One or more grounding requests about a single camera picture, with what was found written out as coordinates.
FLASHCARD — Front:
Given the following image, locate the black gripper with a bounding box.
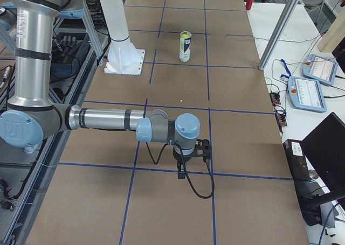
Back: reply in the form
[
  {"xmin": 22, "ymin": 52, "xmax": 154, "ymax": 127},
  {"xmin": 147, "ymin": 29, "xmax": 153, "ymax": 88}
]
[{"xmin": 173, "ymin": 139, "xmax": 211, "ymax": 164}]

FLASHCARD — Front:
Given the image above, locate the clear plastic tennis ball can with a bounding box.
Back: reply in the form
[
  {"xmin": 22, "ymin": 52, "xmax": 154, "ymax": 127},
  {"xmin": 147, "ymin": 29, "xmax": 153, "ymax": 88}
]
[{"xmin": 179, "ymin": 31, "xmax": 192, "ymax": 62}]

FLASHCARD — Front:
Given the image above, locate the orange black connector box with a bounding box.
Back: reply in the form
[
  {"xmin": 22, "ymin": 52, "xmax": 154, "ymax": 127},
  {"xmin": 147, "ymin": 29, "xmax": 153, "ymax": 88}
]
[{"xmin": 270, "ymin": 92, "xmax": 287, "ymax": 130}]

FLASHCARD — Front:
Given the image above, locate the black desktop computer box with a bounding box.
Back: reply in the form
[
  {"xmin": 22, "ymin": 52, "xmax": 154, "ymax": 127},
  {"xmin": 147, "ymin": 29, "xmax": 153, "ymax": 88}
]
[{"xmin": 283, "ymin": 139, "xmax": 338, "ymax": 228}]

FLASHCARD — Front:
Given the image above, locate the grey teach pendant near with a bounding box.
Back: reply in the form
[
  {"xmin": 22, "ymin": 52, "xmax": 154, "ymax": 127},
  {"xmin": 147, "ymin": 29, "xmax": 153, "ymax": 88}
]
[{"xmin": 287, "ymin": 76, "xmax": 327, "ymax": 113}]

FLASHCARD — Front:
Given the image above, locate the grey teach pendant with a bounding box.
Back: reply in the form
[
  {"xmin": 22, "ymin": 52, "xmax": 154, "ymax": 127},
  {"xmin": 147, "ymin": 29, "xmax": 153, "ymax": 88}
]
[
  {"xmin": 302, "ymin": 54, "xmax": 339, "ymax": 86},
  {"xmin": 287, "ymin": 76, "xmax": 327, "ymax": 113}
]

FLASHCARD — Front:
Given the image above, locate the black monitor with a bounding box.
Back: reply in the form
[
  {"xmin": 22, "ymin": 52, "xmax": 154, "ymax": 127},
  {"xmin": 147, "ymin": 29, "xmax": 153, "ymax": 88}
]
[{"xmin": 300, "ymin": 112, "xmax": 344, "ymax": 208}]

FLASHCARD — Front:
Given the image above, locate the grey teach pendant far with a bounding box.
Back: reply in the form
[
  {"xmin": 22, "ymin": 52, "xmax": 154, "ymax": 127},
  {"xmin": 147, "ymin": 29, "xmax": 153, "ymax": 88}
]
[{"xmin": 302, "ymin": 54, "xmax": 339, "ymax": 86}]

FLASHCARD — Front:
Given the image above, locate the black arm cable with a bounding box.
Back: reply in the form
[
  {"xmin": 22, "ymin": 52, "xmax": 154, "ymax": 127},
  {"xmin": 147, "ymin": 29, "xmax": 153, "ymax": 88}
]
[{"xmin": 145, "ymin": 141, "xmax": 216, "ymax": 199}]

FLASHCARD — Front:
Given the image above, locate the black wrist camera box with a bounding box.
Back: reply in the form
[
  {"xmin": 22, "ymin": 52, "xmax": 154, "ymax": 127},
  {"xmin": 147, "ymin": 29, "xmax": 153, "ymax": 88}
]
[{"xmin": 177, "ymin": 161, "xmax": 186, "ymax": 179}]

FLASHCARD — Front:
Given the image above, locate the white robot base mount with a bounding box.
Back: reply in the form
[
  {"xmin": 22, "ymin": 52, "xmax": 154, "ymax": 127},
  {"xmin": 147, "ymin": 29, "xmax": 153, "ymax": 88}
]
[{"xmin": 100, "ymin": 0, "xmax": 145, "ymax": 75}]

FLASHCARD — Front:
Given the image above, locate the aluminium frame post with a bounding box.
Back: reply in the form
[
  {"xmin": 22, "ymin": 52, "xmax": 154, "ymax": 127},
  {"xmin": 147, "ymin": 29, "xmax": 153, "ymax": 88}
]
[{"xmin": 258, "ymin": 0, "xmax": 299, "ymax": 71}]

